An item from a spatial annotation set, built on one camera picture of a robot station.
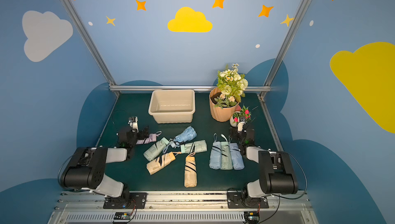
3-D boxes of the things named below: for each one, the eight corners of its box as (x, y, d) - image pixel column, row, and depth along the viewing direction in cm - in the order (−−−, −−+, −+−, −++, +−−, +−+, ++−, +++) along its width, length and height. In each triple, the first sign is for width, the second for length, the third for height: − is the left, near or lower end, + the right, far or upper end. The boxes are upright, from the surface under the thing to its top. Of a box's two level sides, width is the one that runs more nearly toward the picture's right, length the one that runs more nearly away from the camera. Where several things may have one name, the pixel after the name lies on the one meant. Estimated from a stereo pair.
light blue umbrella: (178, 151, 92) (177, 148, 88) (171, 143, 95) (170, 140, 92) (198, 135, 98) (198, 132, 95) (191, 128, 102) (190, 125, 98)
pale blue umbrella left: (208, 168, 86) (209, 166, 83) (211, 135, 99) (212, 132, 96) (220, 170, 86) (221, 167, 83) (222, 137, 99) (222, 134, 96)
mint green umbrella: (142, 155, 90) (141, 154, 88) (163, 137, 97) (163, 136, 96) (149, 162, 87) (148, 161, 86) (170, 143, 95) (169, 142, 93)
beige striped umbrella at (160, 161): (149, 174, 84) (148, 172, 81) (146, 165, 87) (144, 163, 84) (176, 158, 89) (175, 156, 87) (172, 150, 92) (171, 148, 90)
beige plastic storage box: (152, 126, 106) (146, 113, 94) (157, 103, 119) (153, 89, 107) (194, 126, 106) (194, 113, 94) (195, 103, 120) (195, 89, 108)
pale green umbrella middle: (220, 169, 86) (221, 168, 84) (217, 136, 99) (218, 134, 97) (232, 169, 86) (233, 168, 84) (228, 136, 99) (228, 134, 97)
